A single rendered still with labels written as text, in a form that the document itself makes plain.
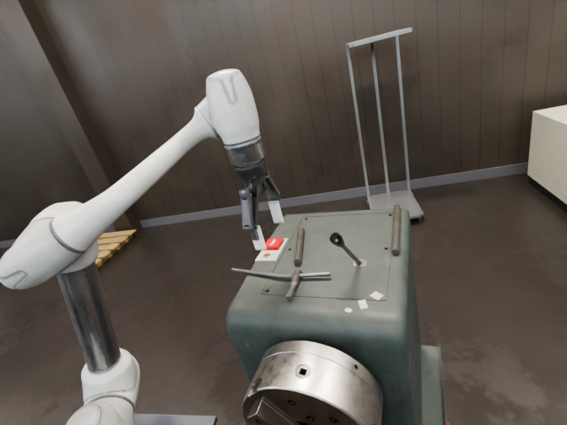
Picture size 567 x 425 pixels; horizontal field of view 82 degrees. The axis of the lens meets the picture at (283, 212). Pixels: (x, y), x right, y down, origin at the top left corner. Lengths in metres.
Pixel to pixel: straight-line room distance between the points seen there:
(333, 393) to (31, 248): 0.71
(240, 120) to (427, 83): 3.45
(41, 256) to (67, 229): 0.08
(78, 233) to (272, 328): 0.51
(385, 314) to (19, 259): 0.82
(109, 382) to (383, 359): 0.86
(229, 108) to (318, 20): 3.27
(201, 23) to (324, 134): 1.84
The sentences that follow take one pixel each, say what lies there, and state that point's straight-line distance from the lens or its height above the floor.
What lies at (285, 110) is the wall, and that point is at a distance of 4.08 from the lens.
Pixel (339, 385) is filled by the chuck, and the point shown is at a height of 1.21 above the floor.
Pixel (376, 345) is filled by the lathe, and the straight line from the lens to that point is 0.83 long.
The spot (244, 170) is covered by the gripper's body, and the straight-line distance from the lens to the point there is 0.79.
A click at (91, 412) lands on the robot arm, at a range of 1.22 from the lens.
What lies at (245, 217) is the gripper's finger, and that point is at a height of 1.52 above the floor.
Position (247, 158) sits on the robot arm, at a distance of 0.77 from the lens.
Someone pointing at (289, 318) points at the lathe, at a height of 1.24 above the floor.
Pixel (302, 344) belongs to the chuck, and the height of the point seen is 1.24.
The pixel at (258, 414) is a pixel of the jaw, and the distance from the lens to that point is 0.80.
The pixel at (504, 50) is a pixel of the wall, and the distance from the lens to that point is 4.25.
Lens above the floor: 1.84
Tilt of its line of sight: 25 degrees down
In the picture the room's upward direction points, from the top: 15 degrees counter-clockwise
